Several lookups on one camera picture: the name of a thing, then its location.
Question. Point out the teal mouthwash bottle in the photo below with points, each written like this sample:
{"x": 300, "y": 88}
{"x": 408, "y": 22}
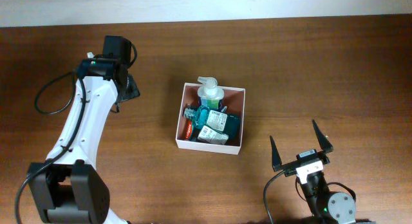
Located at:
{"x": 223, "y": 123}

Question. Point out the pink open cardboard box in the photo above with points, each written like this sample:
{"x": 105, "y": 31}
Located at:
{"x": 234, "y": 99}

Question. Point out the green white soap packet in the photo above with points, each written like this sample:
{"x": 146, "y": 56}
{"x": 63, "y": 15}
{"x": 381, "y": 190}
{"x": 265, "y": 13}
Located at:
{"x": 211, "y": 136}

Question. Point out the clear foam soap dispenser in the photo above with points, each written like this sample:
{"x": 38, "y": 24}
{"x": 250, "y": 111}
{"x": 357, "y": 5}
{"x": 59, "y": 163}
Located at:
{"x": 209, "y": 93}

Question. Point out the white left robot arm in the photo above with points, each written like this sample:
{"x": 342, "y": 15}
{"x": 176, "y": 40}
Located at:
{"x": 66, "y": 187}

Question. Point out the teal toothpaste tube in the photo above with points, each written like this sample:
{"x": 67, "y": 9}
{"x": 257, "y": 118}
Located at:
{"x": 189, "y": 131}

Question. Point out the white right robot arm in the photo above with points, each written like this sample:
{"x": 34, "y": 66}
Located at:
{"x": 329, "y": 202}

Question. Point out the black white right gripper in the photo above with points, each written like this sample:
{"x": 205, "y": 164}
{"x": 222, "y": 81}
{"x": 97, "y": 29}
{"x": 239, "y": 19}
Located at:
{"x": 277, "y": 161}

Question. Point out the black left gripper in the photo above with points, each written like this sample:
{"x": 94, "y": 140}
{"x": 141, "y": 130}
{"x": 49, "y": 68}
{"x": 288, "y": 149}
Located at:
{"x": 133, "y": 91}

